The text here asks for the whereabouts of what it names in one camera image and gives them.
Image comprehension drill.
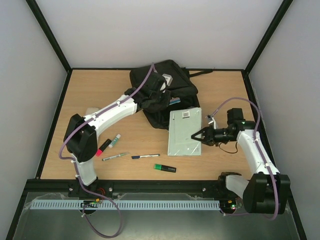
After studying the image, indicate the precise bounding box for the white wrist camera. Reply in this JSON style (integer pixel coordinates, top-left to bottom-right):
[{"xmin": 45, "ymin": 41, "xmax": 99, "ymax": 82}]
[
  {"xmin": 206, "ymin": 115, "xmax": 217, "ymax": 129},
  {"xmin": 161, "ymin": 73, "xmax": 173, "ymax": 89}
]

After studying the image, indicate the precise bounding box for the black student backpack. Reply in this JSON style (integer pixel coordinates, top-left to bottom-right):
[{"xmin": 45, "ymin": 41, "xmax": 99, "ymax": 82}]
[{"xmin": 142, "ymin": 59, "xmax": 212, "ymax": 130}]

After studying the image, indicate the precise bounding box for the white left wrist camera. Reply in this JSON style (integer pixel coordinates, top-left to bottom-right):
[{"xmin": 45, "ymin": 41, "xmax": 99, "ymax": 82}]
[{"xmin": 161, "ymin": 73, "xmax": 173, "ymax": 89}]

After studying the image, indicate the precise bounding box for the blue capped white pen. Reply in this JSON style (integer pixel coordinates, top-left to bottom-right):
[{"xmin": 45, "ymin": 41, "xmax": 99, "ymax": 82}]
[{"xmin": 131, "ymin": 153, "xmax": 160, "ymax": 160}]

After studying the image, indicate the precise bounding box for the black cage frame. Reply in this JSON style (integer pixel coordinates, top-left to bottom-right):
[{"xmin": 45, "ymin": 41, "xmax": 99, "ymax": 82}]
[{"xmin": 6, "ymin": 0, "xmax": 292, "ymax": 240}]

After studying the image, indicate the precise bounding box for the dog picture book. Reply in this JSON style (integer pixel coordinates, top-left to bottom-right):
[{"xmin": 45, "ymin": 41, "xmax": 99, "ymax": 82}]
[{"xmin": 169, "ymin": 97, "xmax": 181, "ymax": 105}]

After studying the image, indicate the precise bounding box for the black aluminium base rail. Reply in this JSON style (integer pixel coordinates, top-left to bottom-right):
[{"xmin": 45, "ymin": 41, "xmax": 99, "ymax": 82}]
[{"xmin": 23, "ymin": 179, "xmax": 237, "ymax": 200}]

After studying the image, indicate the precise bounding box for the pink highlighter black body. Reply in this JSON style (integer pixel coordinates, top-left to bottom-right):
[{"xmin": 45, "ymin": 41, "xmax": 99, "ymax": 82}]
[{"xmin": 95, "ymin": 138, "xmax": 112, "ymax": 157}]

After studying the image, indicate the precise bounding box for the green highlighter black body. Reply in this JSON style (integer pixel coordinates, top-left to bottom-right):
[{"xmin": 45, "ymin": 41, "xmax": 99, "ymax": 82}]
[{"xmin": 154, "ymin": 164, "xmax": 177, "ymax": 173}]

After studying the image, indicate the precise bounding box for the silver green pen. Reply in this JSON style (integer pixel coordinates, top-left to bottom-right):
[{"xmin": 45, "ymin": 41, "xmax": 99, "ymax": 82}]
[{"xmin": 102, "ymin": 152, "xmax": 129, "ymax": 162}]

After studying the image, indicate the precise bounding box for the pale green notebook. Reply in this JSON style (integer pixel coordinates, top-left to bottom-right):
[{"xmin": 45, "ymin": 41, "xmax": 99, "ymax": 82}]
[{"xmin": 167, "ymin": 107, "xmax": 202, "ymax": 157}]

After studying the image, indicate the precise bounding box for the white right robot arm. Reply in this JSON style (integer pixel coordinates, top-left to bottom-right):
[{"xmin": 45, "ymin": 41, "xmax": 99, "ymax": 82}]
[{"xmin": 191, "ymin": 108, "xmax": 291, "ymax": 215}]

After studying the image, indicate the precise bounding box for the light blue cable duct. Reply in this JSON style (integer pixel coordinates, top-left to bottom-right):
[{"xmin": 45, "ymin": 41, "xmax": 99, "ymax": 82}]
[{"xmin": 30, "ymin": 199, "xmax": 220, "ymax": 211}]

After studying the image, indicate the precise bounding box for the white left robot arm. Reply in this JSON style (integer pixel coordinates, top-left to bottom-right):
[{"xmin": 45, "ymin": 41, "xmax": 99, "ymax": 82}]
[{"xmin": 59, "ymin": 72, "xmax": 173, "ymax": 186}]

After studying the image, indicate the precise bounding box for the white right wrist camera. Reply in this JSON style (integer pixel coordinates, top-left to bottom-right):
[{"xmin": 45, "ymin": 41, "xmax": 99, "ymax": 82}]
[{"xmin": 206, "ymin": 115, "xmax": 217, "ymax": 129}]

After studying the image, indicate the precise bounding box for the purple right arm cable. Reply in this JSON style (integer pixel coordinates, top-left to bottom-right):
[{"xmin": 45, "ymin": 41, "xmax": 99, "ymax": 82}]
[{"xmin": 208, "ymin": 97, "xmax": 279, "ymax": 221}]

